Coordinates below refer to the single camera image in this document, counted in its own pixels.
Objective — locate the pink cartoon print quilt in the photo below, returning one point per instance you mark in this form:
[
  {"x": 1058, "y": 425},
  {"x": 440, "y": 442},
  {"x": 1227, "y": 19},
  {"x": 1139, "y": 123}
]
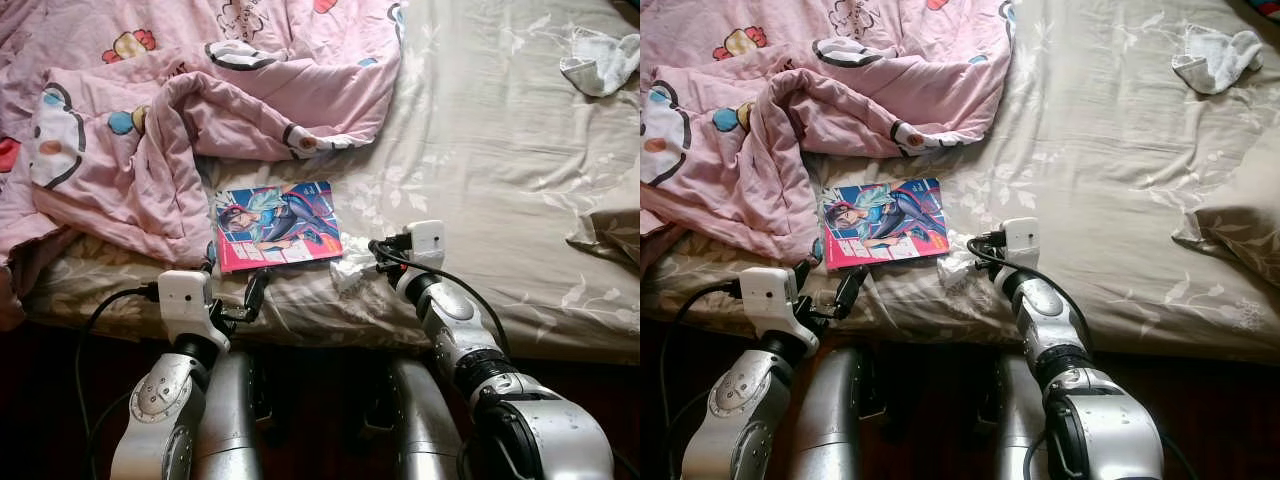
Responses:
[
  {"x": 150, "y": 150},
  {"x": 780, "y": 140}
]

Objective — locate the white crumpled cloth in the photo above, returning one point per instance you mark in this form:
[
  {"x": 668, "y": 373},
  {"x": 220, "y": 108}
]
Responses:
[
  {"x": 1215, "y": 60},
  {"x": 600, "y": 65}
]

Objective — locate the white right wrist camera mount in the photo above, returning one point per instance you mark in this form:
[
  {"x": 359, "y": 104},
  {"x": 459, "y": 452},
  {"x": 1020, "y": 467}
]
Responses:
[
  {"x": 428, "y": 240},
  {"x": 1022, "y": 240}
]

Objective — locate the large beige pillow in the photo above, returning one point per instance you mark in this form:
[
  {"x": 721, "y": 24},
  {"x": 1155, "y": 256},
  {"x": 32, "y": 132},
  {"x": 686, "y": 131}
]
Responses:
[
  {"x": 615, "y": 235},
  {"x": 1245, "y": 220}
]

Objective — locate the bed with beige floral sheet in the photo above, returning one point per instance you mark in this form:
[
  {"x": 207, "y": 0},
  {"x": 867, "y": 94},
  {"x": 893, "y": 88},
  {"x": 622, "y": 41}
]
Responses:
[
  {"x": 1100, "y": 170},
  {"x": 480, "y": 160}
]

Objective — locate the colourful comic book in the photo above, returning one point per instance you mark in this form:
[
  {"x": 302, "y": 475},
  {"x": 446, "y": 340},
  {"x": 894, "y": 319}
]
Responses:
[
  {"x": 885, "y": 222},
  {"x": 280, "y": 225}
]

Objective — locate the silver robot left leg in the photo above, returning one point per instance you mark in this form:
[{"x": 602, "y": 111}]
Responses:
[
  {"x": 830, "y": 420},
  {"x": 230, "y": 420}
]

